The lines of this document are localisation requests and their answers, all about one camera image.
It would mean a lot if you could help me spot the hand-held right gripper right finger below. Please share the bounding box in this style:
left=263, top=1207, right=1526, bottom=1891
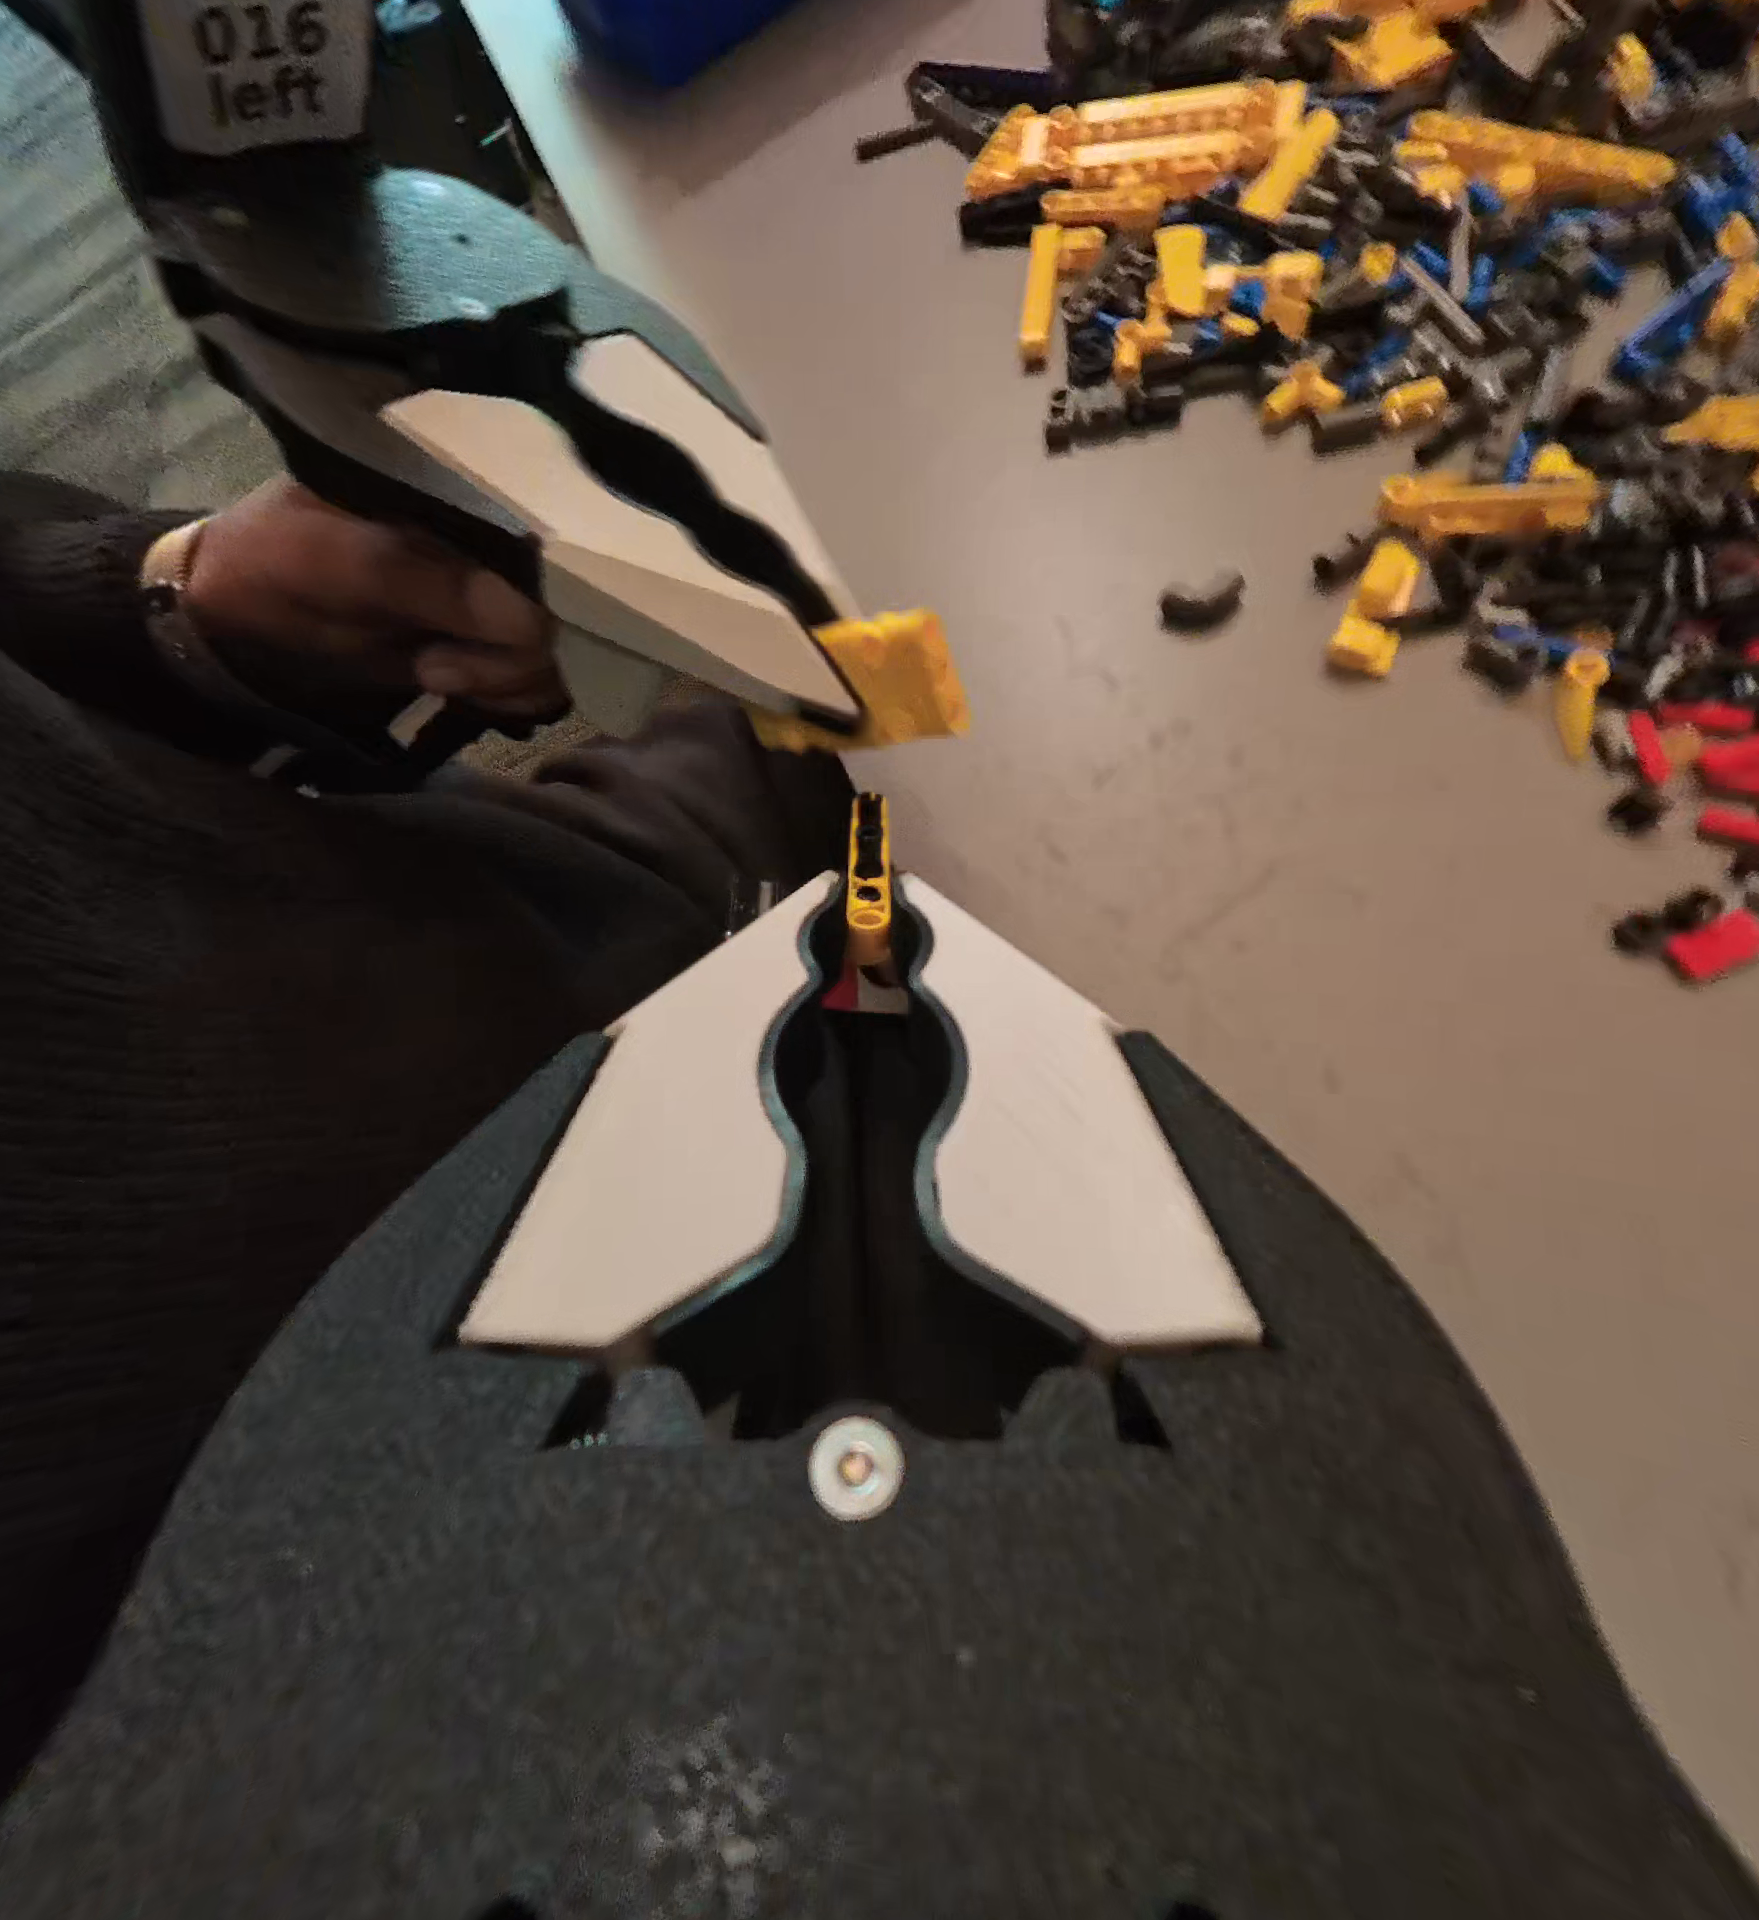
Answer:
left=891, top=872, right=1266, bottom=1353

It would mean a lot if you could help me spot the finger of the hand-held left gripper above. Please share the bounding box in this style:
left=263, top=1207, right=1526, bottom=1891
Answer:
left=381, top=360, right=863, bottom=718
left=576, top=330, right=863, bottom=631

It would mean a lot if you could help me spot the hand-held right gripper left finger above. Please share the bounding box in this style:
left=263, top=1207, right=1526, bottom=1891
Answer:
left=457, top=872, right=844, bottom=1360

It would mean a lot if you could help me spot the yellow toy beam with holes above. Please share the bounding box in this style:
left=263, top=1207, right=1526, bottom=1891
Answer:
left=748, top=606, right=975, bottom=756

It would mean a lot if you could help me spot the narrow yellow toy beam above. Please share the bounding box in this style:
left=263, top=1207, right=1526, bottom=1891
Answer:
left=847, top=791, right=900, bottom=981

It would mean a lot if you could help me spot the person's left forearm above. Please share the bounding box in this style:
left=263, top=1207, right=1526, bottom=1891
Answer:
left=0, top=470, right=202, bottom=684

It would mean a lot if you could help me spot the person's left hand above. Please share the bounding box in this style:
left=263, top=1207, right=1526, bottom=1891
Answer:
left=177, top=477, right=571, bottom=718

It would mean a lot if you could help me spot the blue plastic bin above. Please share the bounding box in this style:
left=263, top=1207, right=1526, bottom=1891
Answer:
left=561, top=0, right=808, bottom=87

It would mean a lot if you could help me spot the pile of toy building parts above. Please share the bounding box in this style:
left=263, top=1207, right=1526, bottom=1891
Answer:
left=853, top=0, right=1759, bottom=989

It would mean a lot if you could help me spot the wrist bracelet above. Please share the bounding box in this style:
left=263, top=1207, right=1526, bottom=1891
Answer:
left=139, top=514, right=215, bottom=665

